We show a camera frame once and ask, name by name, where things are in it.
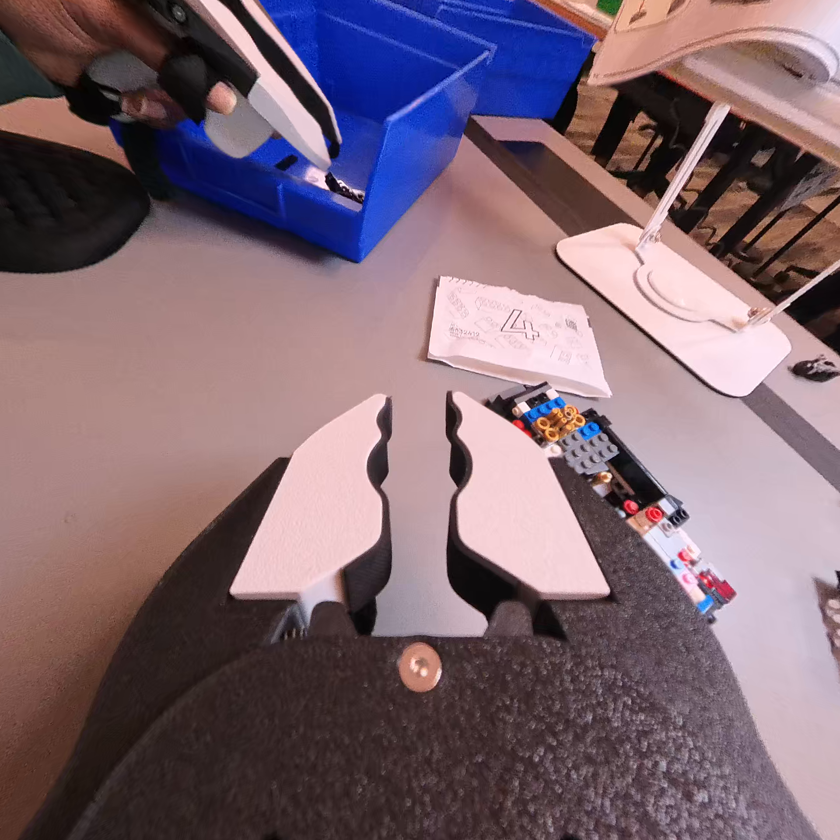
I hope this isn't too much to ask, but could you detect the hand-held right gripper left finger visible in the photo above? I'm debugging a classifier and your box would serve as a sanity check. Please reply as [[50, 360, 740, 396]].
[[230, 394, 393, 614]]

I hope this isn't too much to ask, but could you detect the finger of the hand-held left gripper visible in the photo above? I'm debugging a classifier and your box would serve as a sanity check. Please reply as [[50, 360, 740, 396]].
[[203, 82, 333, 173], [189, 0, 343, 160]]

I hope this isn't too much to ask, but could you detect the blue plastic parts bin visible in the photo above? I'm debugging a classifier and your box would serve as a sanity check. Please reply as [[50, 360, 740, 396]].
[[112, 0, 496, 263]]

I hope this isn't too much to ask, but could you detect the white book stand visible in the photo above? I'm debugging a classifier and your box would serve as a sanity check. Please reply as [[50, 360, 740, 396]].
[[556, 26, 840, 398]]

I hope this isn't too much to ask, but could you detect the black lego car model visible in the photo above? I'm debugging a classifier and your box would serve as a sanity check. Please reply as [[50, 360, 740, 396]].
[[486, 382, 737, 621]]

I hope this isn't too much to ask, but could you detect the lego instruction booklet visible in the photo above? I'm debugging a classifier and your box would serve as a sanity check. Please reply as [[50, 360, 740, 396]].
[[587, 0, 840, 86]]

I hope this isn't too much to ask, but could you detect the white numbered paper bag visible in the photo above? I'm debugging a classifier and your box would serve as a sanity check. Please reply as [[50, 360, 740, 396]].
[[427, 276, 613, 399]]

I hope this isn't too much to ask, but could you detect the person's left forearm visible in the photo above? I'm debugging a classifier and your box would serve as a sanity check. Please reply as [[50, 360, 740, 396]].
[[0, 29, 63, 106]]

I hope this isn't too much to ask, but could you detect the person's left hand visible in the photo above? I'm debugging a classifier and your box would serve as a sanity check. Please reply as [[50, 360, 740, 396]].
[[0, 0, 238, 130]]

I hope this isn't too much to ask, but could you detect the pile of lego pieces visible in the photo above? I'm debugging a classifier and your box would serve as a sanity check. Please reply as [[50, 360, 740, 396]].
[[325, 169, 366, 206]]

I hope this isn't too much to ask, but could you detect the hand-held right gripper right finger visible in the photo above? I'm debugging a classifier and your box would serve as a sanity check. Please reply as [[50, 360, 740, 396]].
[[446, 390, 611, 634]]

